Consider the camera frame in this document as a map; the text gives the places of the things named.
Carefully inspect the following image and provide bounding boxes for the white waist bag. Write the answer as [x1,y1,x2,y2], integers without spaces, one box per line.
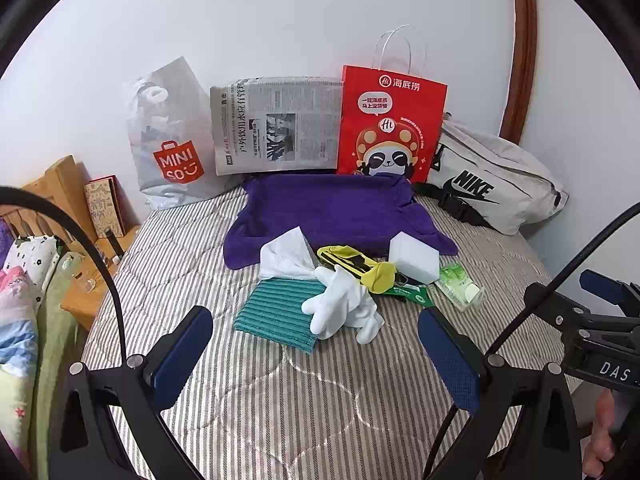
[412,112,571,236]

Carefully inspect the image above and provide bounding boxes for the light green blanket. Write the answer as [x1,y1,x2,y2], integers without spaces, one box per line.
[27,252,83,480]

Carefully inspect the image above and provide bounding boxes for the brown wooden frame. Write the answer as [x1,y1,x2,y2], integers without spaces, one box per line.
[500,0,538,143]

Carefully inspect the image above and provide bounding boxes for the colourful printed blanket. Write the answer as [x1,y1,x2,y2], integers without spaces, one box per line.
[0,265,41,461]

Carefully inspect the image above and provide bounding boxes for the striped bed quilt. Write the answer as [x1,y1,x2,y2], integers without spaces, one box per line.
[80,180,586,480]

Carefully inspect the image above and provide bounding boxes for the white glove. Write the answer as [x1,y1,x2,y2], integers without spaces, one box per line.
[300,265,363,338]
[332,290,386,345]

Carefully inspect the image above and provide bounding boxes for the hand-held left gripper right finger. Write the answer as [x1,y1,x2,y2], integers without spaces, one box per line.
[417,306,583,480]

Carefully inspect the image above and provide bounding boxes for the green sachet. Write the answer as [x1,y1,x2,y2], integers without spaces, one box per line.
[392,282,433,307]

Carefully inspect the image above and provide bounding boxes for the folded newspaper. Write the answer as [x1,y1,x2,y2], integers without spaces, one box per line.
[210,76,345,177]

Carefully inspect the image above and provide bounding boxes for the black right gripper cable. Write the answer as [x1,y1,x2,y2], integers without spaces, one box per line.
[422,204,640,480]

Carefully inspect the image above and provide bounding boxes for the green tissue pack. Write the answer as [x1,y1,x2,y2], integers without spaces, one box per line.
[434,262,487,311]

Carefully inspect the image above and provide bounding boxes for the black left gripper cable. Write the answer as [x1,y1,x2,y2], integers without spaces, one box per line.
[0,186,126,366]

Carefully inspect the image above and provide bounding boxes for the white sponge block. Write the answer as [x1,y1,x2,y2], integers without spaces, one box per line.
[388,232,441,283]

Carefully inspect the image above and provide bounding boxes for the black cylindrical bottle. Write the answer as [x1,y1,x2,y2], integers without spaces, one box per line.
[102,230,124,264]

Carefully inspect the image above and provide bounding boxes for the white floral pillow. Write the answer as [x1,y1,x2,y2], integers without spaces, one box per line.
[2,234,61,306]

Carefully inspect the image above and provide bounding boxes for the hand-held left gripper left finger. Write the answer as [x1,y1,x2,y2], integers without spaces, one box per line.
[50,305,215,480]

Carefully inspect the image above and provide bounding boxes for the patterned notebook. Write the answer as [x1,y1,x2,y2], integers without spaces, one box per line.
[83,175,127,240]

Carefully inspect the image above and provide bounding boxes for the white plastic shopping bag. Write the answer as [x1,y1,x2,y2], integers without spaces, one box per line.
[122,56,241,211]

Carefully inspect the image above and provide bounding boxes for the yellow pouch black straps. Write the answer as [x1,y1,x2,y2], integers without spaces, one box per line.
[316,245,398,295]

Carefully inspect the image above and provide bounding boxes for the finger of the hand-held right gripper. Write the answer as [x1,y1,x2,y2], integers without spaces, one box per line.
[524,282,608,331]
[579,269,640,311]

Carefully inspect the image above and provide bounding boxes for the red paper bag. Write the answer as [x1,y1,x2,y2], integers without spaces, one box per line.
[336,25,448,184]

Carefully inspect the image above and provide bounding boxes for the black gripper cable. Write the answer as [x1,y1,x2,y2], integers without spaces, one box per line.
[422,204,640,480]
[0,186,126,366]

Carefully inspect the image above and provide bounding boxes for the clear plastic bottle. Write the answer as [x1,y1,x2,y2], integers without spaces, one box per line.
[59,251,87,281]

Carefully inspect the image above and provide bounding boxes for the teal ribbed cloth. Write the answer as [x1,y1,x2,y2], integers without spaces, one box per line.
[234,277,326,356]

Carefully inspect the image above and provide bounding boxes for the person's right hand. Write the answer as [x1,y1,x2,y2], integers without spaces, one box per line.
[582,390,620,480]

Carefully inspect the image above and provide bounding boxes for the white tissue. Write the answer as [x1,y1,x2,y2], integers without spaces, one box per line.
[259,226,321,281]

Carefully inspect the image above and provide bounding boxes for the purple towel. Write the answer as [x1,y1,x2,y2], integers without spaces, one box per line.
[222,172,458,272]

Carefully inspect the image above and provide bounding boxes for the wooden headboard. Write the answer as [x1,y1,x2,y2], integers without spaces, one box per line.
[0,155,98,256]

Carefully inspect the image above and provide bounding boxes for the wooden nightstand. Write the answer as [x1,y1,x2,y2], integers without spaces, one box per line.
[60,225,143,333]

